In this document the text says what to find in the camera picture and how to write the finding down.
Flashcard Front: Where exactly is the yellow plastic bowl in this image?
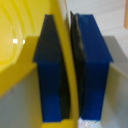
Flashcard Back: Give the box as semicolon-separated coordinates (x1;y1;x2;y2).
0;0;83;128

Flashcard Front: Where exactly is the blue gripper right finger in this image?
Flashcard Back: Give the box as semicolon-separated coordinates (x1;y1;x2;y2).
69;11;115;122

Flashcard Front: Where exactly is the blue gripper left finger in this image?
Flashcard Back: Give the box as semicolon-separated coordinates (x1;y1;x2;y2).
32;14;72;123

